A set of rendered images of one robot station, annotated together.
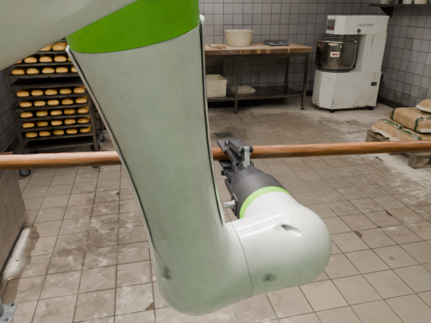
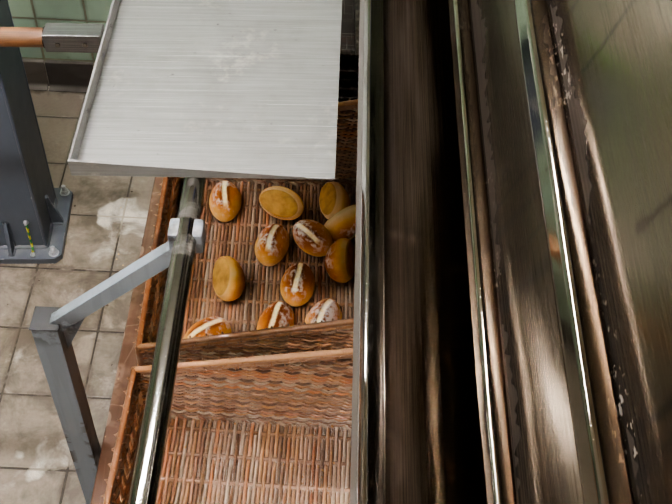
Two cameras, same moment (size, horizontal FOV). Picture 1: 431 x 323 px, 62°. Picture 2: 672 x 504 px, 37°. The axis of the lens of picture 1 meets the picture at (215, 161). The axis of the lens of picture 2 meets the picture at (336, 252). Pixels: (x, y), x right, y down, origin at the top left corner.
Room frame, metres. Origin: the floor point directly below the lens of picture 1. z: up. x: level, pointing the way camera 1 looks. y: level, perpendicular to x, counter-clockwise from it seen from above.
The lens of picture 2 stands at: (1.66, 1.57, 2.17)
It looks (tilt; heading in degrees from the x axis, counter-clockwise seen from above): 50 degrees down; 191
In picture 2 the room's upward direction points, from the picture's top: 4 degrees clockwise
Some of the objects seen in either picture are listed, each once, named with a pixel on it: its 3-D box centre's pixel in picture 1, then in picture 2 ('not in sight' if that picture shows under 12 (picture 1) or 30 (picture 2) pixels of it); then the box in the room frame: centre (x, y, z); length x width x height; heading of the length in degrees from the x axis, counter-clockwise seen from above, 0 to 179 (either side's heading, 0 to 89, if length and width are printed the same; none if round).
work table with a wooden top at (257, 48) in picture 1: (229, 77); not in sight; (5.41, -0.22, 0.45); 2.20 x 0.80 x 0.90; 103
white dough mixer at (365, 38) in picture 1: (344, 63); not in sight; (5.38, -1.89, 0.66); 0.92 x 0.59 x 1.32; 103
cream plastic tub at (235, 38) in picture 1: (238, 38); not in sight; (5.52, -0.34, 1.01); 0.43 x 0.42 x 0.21; 103
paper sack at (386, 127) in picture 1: (404, 126); not in sight; (3.77, -2.07, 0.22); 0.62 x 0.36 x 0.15; 108
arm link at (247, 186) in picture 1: (258, 203); not in sight; (0.52, -0.07, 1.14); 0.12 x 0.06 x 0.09; 103
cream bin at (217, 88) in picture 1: (211, 85); not in sight; (5.35, 0.06, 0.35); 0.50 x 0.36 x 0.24; 14
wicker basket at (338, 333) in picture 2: not in sight; (280, 237); (0.45, 1.22, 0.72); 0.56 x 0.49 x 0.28; 14
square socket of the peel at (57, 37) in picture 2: not in sight; (74, 37); (0.53, 0.92, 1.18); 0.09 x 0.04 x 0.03; 103
